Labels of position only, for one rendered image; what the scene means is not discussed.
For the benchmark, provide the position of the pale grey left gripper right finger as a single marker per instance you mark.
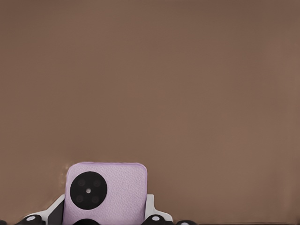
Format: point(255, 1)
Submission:
point(152, 211)

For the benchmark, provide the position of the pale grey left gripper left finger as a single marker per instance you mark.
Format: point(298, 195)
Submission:
point(55, 209)

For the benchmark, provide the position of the lilac smartphone with round camera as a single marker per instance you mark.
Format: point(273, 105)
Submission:
point(122, 187)

